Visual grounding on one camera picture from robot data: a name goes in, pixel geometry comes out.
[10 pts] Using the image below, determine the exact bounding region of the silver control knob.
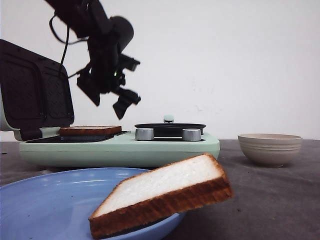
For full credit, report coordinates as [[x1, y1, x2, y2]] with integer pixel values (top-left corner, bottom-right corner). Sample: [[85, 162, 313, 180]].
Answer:
[[182, 128, 202, 142], [135, 128, 154, 141]]

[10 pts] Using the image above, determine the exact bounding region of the black round frying pan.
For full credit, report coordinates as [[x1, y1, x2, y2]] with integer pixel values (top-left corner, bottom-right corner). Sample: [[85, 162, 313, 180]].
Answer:
[[134, 115, 206, 137]]

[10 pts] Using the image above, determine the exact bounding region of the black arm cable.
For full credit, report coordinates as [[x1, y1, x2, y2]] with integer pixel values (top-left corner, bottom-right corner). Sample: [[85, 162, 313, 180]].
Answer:
[[48, 13, 91, 78]]

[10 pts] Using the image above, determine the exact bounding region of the right silver control knob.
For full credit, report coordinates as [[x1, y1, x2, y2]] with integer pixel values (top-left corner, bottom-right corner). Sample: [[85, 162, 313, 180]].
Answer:
[[182, 128, 202, 142]]

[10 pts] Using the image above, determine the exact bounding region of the blue plastic plate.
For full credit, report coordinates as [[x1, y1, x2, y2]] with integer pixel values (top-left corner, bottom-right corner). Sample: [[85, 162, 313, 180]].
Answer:
[[0, 167, 185, 240]]

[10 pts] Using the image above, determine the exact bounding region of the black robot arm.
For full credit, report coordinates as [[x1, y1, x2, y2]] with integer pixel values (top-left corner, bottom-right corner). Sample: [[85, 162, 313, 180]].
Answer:
[[47, 0, 141, 119]]

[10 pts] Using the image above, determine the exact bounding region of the mint green breakfast maker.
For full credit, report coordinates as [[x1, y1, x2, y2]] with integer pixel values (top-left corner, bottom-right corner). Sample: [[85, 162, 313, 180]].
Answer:
[[0, 40, 220, 167]]

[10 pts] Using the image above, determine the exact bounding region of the beige ribbed bowl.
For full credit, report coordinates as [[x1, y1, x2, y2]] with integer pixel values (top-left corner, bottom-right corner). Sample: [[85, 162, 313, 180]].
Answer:
[[238, 133, 303, 167]]

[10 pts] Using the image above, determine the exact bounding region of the toast bread slice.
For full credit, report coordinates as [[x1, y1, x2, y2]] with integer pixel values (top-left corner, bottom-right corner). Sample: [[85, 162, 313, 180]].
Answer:
[[59, 125, 122, 136], [88, 153, 233, 240]]

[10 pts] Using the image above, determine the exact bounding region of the left silver control knob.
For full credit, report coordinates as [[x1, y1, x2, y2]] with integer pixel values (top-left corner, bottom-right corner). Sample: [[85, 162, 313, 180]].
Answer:
[[135, 128, 154, 141]]

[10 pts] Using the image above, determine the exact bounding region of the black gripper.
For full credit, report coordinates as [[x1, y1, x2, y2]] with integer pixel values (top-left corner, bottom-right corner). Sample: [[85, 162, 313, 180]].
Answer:
[[76, 39, 141, 120]]

